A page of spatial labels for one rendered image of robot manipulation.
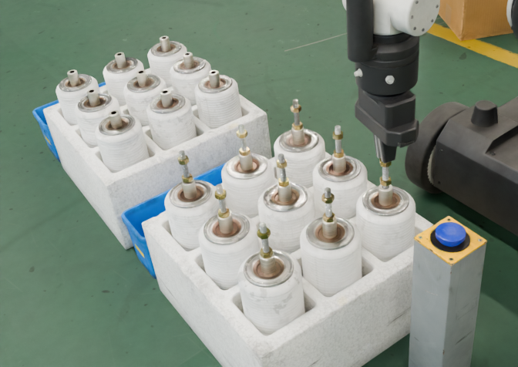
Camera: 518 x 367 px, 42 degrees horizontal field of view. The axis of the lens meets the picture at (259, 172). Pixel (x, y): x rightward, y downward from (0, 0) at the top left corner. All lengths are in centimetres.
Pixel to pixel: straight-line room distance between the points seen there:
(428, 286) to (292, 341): 21
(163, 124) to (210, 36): 92
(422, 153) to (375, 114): 44
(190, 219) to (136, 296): 29
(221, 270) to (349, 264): 20
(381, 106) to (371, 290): 30
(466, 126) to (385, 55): 49
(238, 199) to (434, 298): 40
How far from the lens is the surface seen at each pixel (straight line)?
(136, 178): 140
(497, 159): 133
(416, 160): 143
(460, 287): 99
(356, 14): 88
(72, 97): 158
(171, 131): 142
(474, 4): 212
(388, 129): 98
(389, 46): 92
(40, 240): 159
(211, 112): 147
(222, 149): 147
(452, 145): 138
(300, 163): 124
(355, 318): 110
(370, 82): 95
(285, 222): 111
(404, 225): 111
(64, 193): 170
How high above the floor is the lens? 97
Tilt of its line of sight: 37 degrees down
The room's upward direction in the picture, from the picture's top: 8 degrees counter-clockwise
